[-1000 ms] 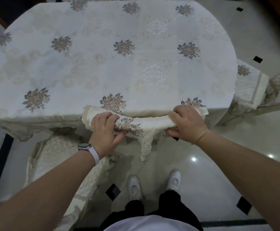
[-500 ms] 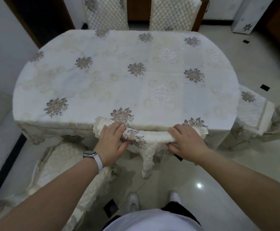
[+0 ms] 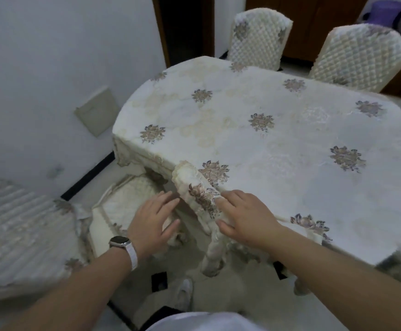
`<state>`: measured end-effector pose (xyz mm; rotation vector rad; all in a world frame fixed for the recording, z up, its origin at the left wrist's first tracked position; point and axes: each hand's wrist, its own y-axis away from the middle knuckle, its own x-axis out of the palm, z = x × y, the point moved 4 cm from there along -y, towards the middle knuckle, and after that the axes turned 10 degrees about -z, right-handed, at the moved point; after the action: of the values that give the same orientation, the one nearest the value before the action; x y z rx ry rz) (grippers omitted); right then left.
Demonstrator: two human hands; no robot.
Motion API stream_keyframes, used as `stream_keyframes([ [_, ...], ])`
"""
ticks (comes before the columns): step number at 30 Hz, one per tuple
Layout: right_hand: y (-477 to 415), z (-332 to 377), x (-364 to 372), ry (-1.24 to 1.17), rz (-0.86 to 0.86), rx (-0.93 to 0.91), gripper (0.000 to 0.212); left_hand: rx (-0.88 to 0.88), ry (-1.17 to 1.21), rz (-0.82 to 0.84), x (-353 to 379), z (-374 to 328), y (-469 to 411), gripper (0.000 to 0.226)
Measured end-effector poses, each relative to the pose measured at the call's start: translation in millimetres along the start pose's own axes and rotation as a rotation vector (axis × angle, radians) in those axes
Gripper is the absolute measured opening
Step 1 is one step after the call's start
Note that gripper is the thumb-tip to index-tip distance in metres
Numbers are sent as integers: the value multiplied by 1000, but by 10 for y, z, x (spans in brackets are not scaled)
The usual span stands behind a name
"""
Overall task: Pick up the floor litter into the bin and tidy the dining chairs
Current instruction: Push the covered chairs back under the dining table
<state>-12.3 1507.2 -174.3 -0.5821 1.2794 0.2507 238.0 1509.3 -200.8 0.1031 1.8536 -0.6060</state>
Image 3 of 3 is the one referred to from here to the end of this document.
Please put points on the person's left forearm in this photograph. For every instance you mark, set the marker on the person's left forearm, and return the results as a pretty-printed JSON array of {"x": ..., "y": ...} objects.
[{"x": 76, "y": 296}]

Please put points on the person's left hand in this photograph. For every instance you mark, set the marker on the person's left hand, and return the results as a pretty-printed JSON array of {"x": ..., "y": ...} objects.
[{"x": 148, "y": 227}]

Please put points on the smartwatch with white band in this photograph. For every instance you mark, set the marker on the smartwatch with white band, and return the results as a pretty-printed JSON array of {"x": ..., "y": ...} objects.
[{"x": 129, "y": 251}]

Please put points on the person's right forearm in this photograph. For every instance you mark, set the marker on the person's right forearm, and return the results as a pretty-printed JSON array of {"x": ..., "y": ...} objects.
[{"x": 352, "y": 289}]

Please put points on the brown wooden door frame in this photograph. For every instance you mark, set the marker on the brown wooden door frame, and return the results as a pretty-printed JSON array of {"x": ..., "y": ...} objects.
[{"x": 208, "y": 24}]

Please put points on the black trousers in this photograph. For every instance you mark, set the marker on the black trousers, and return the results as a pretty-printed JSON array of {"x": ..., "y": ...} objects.
[{"x": 166, "y": 315}]

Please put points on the white shirt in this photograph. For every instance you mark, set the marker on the white shirt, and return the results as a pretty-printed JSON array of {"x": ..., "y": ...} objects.
[{"x": 204, "y": 323}]

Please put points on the purple plastic basket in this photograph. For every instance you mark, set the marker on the purple plastic basket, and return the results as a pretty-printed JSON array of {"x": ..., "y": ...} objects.
[{"x": 383, "y": 11}]

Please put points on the person's right hand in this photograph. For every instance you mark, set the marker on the person's right hand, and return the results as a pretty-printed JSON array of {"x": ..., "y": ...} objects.
[{"x": 252, "y": 220}]

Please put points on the beige wall panel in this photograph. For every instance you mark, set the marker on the beige wall panel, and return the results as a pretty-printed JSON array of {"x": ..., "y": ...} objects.
[{"x": 98, "y": 111}]

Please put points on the cream quilted cover chair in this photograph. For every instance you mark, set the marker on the cream quilted cover chair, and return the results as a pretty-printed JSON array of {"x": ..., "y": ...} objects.
[
  {"x": 193, "y": 182},
  {"x": 24, "y": 224},
  {"x": 259, "y": 37},
  {"x": 359, "y": 55}
]

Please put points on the table with cream floral tablecloth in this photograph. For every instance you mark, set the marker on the table with cream floral tablecloth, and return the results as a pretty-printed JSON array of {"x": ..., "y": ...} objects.
[{"x": 272, "y": 151}]

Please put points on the white left sneaker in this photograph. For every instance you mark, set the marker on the white left sneaker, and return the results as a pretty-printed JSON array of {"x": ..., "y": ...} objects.
[{"x": 186, "y": 293}]

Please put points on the tall brown wooden cabinet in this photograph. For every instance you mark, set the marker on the tall brown wooden cabinet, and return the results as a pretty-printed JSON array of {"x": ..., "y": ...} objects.
[{"x": 310, "y": 17}]

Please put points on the black baseboard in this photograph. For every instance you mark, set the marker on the black baseboard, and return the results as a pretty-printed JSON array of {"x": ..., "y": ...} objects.
[{"x": 90, "y": 175}]

